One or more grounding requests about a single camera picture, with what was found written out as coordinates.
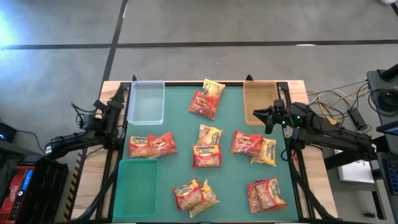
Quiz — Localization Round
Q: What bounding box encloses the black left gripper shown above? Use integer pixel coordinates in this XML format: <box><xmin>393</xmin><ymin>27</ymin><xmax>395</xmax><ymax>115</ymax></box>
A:
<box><xmin>99</xmin><ymin>83</ymin><xmax>126</xmax><ymax>129</ymax></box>

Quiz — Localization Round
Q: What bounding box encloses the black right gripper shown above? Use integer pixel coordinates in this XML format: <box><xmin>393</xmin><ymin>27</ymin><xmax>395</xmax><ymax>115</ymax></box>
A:
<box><xmin>252</xmin><ymin>106</ymin><xmax>293</xmax><ymax>135</ymax></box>

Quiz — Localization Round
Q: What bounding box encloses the orange saucy noodles pack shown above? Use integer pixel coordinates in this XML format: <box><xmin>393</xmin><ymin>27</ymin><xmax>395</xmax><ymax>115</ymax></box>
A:
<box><xmin>230</xmin><ymin>129</ymin><xmax>264</xmax><ymax>157</ymax></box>
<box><xmin>187</xmin><ymin>90</ymin><xmax>220</xmax><ymax>121</ymax></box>
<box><xmin>247</xmin><ymin>182</ymin><xmax>265</xmax><ymax>214</ymax></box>
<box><xmin>147</xmin><ymin>131</ymin><xmax>179</xmax><ymax>158</ymax></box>

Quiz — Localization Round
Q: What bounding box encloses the yellow creamy chicken ramen pack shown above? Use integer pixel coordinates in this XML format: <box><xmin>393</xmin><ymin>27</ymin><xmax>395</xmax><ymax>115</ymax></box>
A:
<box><xmin>188</xmin><ymin>179</ymin><xmax>220</xmax><ymax>218</ymax></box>
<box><xmin>201</xmin><ymin>78</ymin><xmax>226</xmax><ymax>99</ymax></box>
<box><xmin>195</xmin><ymin>124</ymin><xmax>223</xmax><ymax>147</ymax></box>
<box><xmin>250</xmin><ymin>137</ymin><xmax>277</xmax><ymax>167</ymax></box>

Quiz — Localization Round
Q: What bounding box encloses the red beef ramen pack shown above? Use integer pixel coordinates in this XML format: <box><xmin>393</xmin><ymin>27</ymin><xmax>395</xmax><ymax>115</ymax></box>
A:
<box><xmin>254</xmin><ymin>177</ymin><xmax>289</xmax><ymax>212</ymax></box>
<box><xmin>127</xmin><ymin>135</ymin><xmax>152</xmax><ymax>159</ymax></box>
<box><xmin>192</xmin><ymin>144</ymin><xmax>223</xmax><ymax>170</ymax></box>
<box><xmin>172</xmin><ymin>177</ymin><xmax>205</xmax><ymax>212</ymax></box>

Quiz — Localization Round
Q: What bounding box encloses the orange plastic bin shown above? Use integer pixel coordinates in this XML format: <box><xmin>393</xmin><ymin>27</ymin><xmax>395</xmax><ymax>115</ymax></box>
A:
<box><xmin>243</xmin><ymin>80</ymin><xmax>279</xmax><ymax>126</ymax></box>

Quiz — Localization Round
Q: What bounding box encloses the clear plastic bin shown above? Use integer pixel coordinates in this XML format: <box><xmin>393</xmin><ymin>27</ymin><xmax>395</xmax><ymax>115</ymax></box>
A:
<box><xmin>126</xmin><ymin>80</ymin><xmax>165</xmax><ymax>126</ymax></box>

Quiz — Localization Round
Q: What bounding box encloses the black power adapter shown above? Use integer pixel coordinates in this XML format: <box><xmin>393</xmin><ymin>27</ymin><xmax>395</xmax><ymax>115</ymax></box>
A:
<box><xmin>346</xmin><ymin>108</ymin><xmax>368</xmax><ymax>131</ymax></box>

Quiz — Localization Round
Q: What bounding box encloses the green plastic bin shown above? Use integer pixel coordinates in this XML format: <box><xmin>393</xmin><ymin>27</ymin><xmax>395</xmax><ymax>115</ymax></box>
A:
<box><xmin>113</xmin><ymin>157</ymin><xmax>159</xmax><ymax>218</ymax></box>

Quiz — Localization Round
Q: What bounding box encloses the white sheet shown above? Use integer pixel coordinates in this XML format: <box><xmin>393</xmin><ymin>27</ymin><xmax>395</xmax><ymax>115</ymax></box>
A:
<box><xmin>334</xmin><ymin>148</ymin><xmax>376</xmax><ymax>184</ymax></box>

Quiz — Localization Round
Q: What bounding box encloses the yellow black hazard tape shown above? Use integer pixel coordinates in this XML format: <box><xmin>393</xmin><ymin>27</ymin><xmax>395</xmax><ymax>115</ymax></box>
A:
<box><xmin>63</xmin><ymin>148</ymin><xmax>85</xmax><ymax>222</ymax></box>

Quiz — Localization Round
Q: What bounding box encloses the black box with blue light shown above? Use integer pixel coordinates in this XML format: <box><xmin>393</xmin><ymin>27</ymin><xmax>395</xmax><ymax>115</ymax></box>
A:
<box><xmin>0</xmin><ymin>121</ymin><xmax>18</xmax><ymax>144</ymax></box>

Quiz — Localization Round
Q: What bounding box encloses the black crate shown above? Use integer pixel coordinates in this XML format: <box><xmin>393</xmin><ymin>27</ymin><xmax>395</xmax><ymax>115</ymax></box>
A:
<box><xmin>19</xmin><ymin>157</ymin><xmax>70</xmax><ymax>224</ymax></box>

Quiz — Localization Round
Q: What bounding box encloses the black laptop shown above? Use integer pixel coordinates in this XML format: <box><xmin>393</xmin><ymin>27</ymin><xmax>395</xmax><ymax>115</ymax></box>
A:
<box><xmin>375</xmin><ymin>120</ymin><xmax>398</xmax><ymax>195</ymax></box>

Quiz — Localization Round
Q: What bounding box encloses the red power station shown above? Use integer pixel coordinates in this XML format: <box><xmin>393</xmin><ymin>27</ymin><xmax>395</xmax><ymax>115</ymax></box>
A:
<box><xmin>0</xmin><ymin>164</ymin><xmax>35</xmax><ymax>224</ymax></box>

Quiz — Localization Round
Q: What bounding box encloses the black left camera cable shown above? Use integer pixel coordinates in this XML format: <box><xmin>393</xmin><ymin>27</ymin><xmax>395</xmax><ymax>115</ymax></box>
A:
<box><xmin>70</xmin><ymin>101</ymin><xmax>94</xmax><ymax>131</ymax></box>

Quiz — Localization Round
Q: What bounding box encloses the black table frame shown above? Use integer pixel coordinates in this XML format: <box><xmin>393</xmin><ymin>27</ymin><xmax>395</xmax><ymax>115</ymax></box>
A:
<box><xmin>71</xmin><ymin>80</ymin><xmax>340</xmax><ymax>224</ymax></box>

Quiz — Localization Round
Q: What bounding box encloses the yellow cable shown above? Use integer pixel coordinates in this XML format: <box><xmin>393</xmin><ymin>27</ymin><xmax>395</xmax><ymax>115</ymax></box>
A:
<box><xmin>306</xmin><ymin>85</ymin><xmax>370</xmax><ymax>126</ymax></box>

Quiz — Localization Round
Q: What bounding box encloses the coiled black cable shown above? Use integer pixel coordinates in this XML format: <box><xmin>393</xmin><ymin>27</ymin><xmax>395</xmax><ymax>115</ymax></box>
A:
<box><xmin>368</xmin><ymin>88</ymin><xmax>398</xmax><ymax>118</ymax></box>

